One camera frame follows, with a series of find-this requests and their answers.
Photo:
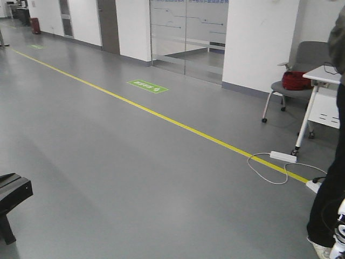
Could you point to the grey office chair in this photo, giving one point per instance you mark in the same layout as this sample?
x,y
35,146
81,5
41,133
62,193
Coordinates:
x,y
309,55

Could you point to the red bag on chair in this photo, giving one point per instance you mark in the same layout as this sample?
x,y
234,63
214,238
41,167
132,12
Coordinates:
x,y
294,81

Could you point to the white power strip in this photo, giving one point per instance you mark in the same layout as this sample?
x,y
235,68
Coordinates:
x,y
283,157

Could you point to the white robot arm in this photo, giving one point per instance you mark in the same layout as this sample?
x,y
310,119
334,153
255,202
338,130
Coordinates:
x,y
338,248

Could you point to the white folding table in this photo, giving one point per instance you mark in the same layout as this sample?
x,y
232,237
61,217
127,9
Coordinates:
x,y
321,107

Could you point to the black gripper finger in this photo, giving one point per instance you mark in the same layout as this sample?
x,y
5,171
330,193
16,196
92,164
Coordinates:
x,y
14,190

